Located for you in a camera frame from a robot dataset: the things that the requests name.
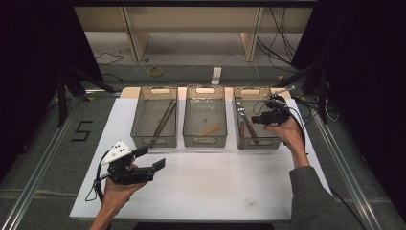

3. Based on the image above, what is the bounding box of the person's right hand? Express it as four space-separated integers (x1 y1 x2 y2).
262 119 306 153

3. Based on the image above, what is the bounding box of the light wooden utensil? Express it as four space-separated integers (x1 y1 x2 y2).
196 125 222 138

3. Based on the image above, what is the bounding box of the white power cable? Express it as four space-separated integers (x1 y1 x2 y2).
219 52 260 87

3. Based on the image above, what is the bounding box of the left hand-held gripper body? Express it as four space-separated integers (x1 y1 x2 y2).
100 140 157 186

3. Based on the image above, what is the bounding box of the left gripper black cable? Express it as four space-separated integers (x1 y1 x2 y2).
84 149 113 203

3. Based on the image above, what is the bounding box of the person's left hand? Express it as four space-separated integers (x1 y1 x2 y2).
101 177 148 209

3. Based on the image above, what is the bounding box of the grey translucent plastic basket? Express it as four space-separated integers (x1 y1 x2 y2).
233 85 285 150
182 84 228 149
129 85 179 149

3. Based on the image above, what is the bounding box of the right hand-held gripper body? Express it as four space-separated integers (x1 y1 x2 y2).
266 85 296 127

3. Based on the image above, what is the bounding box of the black floor cable loop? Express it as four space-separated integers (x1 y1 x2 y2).
95 52 124 66

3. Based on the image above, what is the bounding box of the white board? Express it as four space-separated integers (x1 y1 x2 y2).
69 97 343 222

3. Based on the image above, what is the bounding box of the long metal floor rail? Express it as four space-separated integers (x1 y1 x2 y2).
0 95 80 230
310 111 384 230

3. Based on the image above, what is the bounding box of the light wooden shelf unit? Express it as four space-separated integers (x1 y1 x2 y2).
74 6 314 63

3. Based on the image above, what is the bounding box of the dark curtain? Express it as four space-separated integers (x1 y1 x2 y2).
291 0 406 221
0 0 104 180

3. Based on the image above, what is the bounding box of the black metal stand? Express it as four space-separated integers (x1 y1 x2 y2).
274 60 329 125
56 65 118 128

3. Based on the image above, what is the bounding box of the red-brown-handled metal cutlery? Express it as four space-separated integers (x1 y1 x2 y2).
237 100 245 139

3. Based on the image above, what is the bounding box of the bundle of black cables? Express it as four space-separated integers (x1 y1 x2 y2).
257 7 300 73

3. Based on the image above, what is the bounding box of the yellow tape roll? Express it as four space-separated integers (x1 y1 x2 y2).
148 65 165 79

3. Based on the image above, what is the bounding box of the white power strip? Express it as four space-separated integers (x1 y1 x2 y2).
211 66 223 86

